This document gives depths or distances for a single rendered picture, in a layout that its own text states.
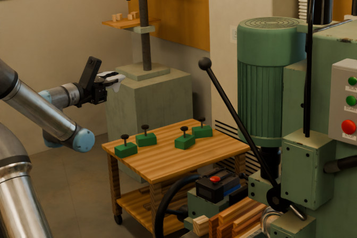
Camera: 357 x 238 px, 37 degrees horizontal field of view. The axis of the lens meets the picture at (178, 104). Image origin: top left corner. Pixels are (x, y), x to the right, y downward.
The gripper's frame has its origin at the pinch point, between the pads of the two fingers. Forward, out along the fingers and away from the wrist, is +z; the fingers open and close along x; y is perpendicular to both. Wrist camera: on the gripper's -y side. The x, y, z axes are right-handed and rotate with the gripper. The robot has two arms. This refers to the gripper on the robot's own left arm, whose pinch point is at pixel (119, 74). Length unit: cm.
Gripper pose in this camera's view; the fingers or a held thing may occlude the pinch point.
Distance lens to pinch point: 195.1
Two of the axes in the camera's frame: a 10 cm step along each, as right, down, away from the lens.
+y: -0.6, 9.1, 4.2
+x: 7.3, 3.3, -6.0
